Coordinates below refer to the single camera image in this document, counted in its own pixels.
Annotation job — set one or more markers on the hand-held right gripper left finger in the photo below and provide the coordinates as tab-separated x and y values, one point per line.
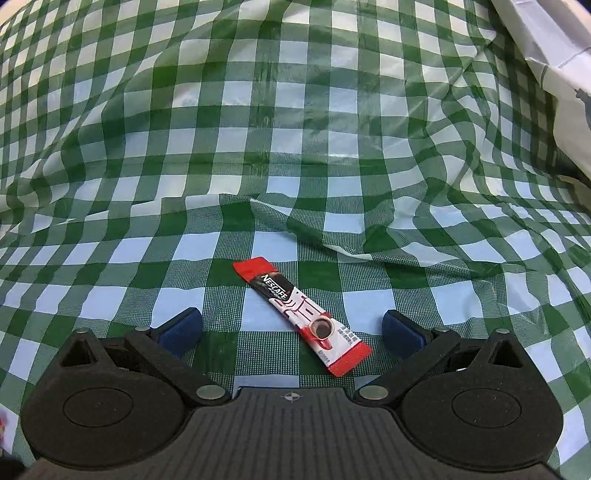
182	330

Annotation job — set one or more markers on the white printed cloth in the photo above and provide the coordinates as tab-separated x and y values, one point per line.
554	46

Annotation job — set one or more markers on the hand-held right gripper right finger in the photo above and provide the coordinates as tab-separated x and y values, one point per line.
401	334

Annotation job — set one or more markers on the green checked cloth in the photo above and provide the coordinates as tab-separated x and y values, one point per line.
277	138

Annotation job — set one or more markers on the red coffee stick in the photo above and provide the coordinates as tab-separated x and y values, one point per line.
300	314

